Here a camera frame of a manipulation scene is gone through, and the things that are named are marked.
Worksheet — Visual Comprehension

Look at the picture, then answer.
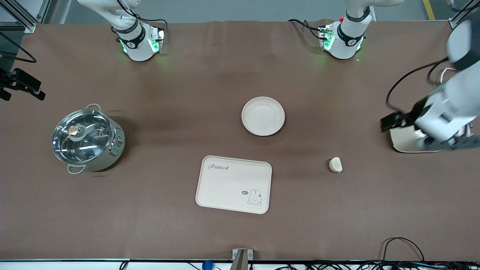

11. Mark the round cream plate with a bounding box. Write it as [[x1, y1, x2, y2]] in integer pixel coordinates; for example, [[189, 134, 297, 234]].
[[241, 96, 285, 137]]

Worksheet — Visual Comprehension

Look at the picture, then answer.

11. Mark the cream tray with rabbit print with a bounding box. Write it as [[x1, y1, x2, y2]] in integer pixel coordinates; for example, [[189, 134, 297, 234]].
[[195, 155, 273, 215]]

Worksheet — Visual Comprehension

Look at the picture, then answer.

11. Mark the cream two-slot toaster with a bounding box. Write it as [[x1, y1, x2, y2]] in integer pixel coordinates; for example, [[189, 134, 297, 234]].
[[390, 126, 471, 153]]

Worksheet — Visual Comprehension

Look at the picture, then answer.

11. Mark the glass pot lid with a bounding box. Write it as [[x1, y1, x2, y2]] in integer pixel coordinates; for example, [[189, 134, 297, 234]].
[[52, 109, 114, 165]]

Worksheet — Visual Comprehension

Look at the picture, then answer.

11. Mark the pale green electric cooking pot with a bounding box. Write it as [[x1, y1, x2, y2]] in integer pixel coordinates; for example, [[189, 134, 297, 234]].
[[52, 103, 126, 175]]

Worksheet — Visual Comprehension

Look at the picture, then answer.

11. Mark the brown table cloth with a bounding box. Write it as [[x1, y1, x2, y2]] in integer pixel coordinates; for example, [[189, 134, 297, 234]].
[[0, 19, 480, 261]]

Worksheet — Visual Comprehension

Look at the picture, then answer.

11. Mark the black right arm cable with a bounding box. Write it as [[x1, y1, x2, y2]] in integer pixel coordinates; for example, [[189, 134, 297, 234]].
[[0, 31, 38, 63]]

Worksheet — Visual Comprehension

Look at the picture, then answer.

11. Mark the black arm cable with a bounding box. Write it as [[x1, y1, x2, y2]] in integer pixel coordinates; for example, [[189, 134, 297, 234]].
[[0, 31, 38, 63], [386, 56, 450, 114]]

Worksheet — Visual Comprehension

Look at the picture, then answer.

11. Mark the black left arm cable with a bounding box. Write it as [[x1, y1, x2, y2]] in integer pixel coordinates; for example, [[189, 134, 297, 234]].
[[386, 56, 450, 114]]

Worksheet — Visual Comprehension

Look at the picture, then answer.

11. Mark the white toaster power cable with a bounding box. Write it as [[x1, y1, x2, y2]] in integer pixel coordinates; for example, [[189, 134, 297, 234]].
[[439, 67, 457, 85]]

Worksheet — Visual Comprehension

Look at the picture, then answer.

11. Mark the aluminium frame profile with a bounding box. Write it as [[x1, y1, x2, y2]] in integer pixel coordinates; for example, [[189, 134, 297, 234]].
[[447, 0, 480, 30], [0, 0, 52, 33]]

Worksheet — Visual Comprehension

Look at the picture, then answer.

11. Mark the black looped cable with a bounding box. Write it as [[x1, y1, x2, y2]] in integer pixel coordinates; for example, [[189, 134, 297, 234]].
[[381, 237, 426, 263]]

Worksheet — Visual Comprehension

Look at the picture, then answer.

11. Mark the black left base cable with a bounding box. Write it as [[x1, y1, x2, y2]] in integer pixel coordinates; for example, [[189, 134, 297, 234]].
[[288, 18, 324, 40]]

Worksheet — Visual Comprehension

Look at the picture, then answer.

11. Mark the black base cable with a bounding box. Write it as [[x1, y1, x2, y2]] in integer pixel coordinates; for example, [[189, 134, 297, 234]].
[[288, 18, 324, 40], [116, 0, 168, 35]]

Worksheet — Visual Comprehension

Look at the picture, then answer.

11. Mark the black right base cable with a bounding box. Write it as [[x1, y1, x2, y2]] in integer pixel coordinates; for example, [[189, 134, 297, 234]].
[[116, 0, 168, 35]]

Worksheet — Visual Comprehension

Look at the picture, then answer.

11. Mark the black cable bundle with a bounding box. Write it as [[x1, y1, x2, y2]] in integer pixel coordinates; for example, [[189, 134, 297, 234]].
[[276, 260, 480, 270]]

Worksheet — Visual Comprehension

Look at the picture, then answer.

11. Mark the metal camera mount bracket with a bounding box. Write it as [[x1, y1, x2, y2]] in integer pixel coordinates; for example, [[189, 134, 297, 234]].
[[232, 248, 254, 270]]

